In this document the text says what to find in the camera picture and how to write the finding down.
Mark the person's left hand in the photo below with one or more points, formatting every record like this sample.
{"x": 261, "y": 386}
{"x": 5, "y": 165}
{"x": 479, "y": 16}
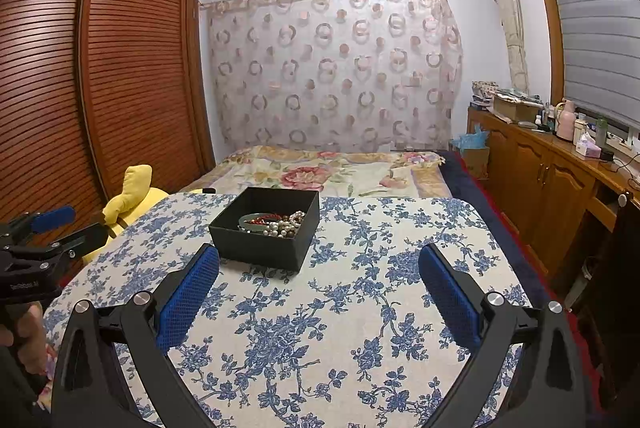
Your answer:
{"x": 25, "y": 343}

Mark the brown slatted wooden wardrobe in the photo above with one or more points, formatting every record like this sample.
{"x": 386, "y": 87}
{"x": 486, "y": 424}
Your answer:
{"x": 125, "y": 58}

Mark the pale green jade bangle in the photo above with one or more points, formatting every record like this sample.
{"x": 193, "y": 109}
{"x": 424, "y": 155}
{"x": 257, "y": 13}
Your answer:
{"x": 243, "y": 222}

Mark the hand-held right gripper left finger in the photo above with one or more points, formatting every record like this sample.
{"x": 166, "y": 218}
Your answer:
{"x": 190, "y": 293}

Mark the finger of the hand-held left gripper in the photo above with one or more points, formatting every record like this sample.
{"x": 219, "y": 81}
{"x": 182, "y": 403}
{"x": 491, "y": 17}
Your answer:
{"x": 85, "y": 238}
{"x": 50, "y": 219}

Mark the yellow plush toy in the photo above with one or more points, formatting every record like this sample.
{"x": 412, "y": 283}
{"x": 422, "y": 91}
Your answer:
{"x": 132, "y": 193}

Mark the dark blue bed cover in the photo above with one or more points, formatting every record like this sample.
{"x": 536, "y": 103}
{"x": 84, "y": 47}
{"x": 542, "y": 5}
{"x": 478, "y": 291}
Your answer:
{"x": 490, "y": 218}

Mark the blue plastic bag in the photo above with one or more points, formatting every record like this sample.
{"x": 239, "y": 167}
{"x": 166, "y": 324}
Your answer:
{"x": 470, "y": 139}

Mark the small cardboard box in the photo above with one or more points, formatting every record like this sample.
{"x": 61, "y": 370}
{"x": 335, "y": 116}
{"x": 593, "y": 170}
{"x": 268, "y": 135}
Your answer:
{"x": 477, "y": 162}

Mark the dark chair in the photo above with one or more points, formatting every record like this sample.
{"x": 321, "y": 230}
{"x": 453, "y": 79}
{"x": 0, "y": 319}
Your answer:
{"x": 610, "y": 283}

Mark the floral fabric bundle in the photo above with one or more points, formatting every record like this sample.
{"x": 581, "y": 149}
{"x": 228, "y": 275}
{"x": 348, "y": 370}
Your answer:
{"x": 485, "y": 91}

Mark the grey window blind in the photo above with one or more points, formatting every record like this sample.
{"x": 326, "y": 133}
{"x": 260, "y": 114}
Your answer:
{"x": 600, "y": 18}

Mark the flat cardboard box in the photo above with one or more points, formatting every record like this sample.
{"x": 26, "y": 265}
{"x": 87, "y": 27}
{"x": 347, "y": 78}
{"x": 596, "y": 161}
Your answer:
{"x": 517, "y": 108}

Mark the blue floral tablecloth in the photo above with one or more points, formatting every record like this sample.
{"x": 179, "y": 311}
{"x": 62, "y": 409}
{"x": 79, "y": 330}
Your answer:
{"x": 325, "y": 333}

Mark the wooden window frame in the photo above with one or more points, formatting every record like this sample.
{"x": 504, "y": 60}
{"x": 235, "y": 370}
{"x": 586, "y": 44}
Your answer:
{"x": 550, "y": 33}

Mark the green bottle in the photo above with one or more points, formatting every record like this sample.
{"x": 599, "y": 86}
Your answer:
{"x": 601, "y": 131}

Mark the beige tied curtain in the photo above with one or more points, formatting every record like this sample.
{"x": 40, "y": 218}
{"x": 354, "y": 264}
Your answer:
{"x": 512, "y": 33}

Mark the black jewelry box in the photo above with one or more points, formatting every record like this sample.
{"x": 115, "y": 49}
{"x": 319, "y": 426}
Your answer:
{"x": 260, "y": 253}

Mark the floral bed blanket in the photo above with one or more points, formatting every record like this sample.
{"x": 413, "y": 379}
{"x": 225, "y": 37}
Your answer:
{"x": 350, "y": 173}

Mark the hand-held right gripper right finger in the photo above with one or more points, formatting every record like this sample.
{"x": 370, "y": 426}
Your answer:
{"x": 450, "y": 298}

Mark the pink tissue pack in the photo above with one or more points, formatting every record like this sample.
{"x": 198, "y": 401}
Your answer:
{"x": 589, "y": 147}

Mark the pink thermos jug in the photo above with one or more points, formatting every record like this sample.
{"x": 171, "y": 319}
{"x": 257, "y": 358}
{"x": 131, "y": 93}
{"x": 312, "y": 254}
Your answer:
{"x": 566, "y": 121}

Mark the long wooden cabinet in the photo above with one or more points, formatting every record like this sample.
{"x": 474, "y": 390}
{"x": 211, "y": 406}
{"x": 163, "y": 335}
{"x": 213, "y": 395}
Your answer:
{"x": 530, "y": 168}

